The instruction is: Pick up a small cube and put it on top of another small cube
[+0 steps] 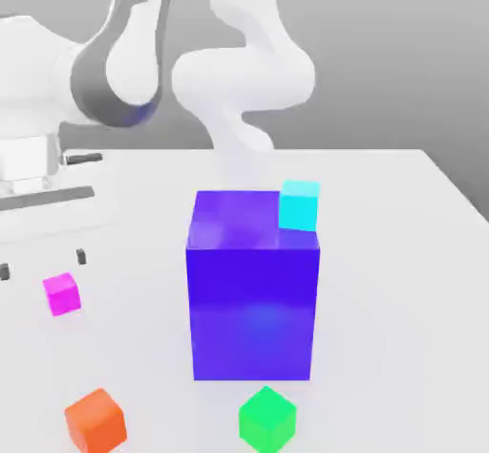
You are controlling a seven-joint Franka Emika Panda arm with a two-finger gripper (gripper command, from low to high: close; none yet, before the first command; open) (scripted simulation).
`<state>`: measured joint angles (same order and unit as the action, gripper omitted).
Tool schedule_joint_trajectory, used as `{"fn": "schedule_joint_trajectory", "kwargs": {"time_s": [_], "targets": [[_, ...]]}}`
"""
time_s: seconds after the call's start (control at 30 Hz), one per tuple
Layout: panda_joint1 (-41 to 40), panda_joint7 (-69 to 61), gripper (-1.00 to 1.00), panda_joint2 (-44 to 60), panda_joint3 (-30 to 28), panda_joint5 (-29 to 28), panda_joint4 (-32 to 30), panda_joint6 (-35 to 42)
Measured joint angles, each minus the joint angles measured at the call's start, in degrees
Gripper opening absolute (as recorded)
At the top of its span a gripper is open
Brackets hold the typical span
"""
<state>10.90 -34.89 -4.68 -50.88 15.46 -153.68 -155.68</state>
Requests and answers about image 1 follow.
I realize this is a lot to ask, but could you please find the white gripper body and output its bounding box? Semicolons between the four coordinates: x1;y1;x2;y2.
0;183;117;247

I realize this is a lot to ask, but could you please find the small magenta cube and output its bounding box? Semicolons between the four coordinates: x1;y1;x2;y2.
41;271;83;318

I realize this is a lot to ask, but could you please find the small orange cube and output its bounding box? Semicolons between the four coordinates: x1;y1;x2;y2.
63;386;129;453

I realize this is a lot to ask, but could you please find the small cyan cube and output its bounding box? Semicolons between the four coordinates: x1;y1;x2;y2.
277;179;321;233

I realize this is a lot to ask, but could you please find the small green cube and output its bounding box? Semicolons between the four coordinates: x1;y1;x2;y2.
238;384;298;453

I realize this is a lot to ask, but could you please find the large blue box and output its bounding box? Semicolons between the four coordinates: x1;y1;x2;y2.
185;189;321;382

